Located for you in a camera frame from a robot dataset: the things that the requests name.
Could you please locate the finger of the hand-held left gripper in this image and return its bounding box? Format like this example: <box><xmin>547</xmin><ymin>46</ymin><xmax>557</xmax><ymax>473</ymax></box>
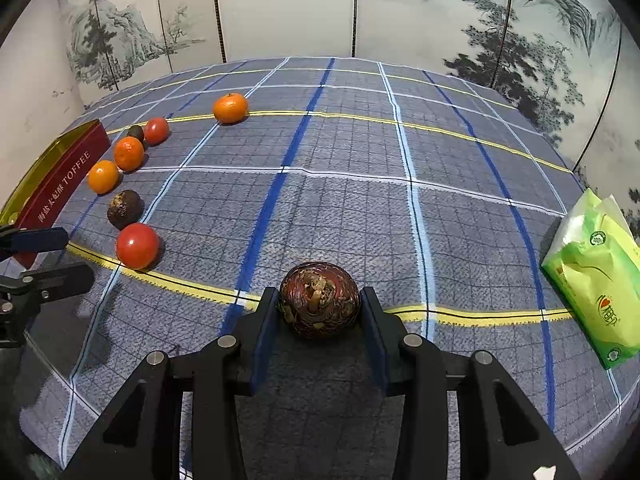
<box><xmin>0</xmin><ymin>261</ymin><xmax>96</xmax><ymax>311</ymax></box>
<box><xmin>0</xmin><ymin>226</ymin><xmax>69</xmax><ymax>263</ymax></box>

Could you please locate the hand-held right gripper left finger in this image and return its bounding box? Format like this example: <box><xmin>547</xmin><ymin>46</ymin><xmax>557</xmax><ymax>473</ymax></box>
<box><xmin>60</xmin><ymin>287</ymin><xmax>280</xmax><ymax>480</ymax></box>

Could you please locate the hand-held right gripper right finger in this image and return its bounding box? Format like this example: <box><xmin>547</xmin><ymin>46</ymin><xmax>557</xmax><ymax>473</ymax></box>
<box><xmin>360</xmin><ymin>286</ymin><xmax>583</xmax><ymax>480</ymax></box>

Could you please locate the red and gold tin box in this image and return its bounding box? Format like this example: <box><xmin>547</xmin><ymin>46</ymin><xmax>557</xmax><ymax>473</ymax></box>
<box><xmin>0</xmin><ymin>120</ymin><xmax>112</xmax><ymax>268</ymax></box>

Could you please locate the red tomato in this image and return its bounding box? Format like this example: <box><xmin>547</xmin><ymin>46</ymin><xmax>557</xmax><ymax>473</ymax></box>
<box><xmin>116</xmin><ymin>223</ymin><xmax>161</xmax><ymax>270</ymax></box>
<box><xmin>144</xmin><ymin>117</ymin><xmax>170</xmax><ymax>145</ymax></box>

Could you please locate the orange mandarin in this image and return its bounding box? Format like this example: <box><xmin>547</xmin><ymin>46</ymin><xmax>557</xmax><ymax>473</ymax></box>
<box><xmin>87</xmin><ymin>160</ymin><xmax>121</xmax><ymax>195</ymax></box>
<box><xmin>114</xmin><ymin>136</ymin><xmax>146</xmax><ymax>172</ymax></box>
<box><xmin>213</xmin><ymin>92</ymin><xmax>249</xmax><ymax>125</ymax></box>

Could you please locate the blue plaid tablecloth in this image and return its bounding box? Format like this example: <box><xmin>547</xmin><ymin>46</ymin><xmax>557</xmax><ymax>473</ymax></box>
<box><xmin>0</xmin><ymin>56</ymin><xmax>631</xmax><ymax>480</ymax></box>

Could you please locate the green tissue pack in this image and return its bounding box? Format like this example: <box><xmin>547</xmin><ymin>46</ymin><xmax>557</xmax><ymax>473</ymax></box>
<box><xmin>541</xmin><ymin>187</ymin><xmax>640</xmax><ymax>371</ymax></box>

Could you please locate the landscape painted folding screen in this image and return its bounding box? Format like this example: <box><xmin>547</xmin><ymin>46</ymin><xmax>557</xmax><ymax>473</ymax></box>
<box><xmin>57</xmin><ymin>0</ymin><xmax>640</xmax><ymax>211</ymax></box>

